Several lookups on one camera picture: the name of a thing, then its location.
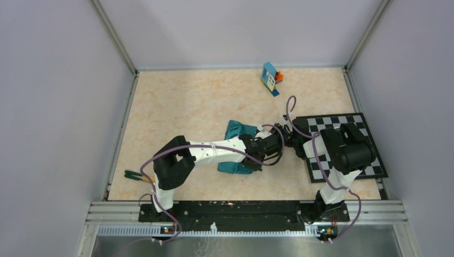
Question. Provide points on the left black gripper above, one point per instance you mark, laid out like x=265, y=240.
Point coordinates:
x=257, y=166

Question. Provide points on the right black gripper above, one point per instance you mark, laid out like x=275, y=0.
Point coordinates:
x=284, y=130

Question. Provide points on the teal cloth napkin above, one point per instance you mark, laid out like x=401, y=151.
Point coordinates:
x=235, y=129

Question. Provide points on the colourful toy block house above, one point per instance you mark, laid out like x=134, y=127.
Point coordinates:
x=270, y=77

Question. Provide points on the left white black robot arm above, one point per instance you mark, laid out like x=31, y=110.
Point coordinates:
x=176, y=160

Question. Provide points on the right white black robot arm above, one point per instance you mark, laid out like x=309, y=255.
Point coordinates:
x=341, y=153

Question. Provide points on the black white checkerboard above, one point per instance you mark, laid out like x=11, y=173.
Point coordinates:
x=311, y=124

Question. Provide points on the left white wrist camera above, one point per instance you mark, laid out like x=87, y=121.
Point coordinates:
x=263, y=130

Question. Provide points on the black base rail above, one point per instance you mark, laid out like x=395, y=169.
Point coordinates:
x=245, y=216

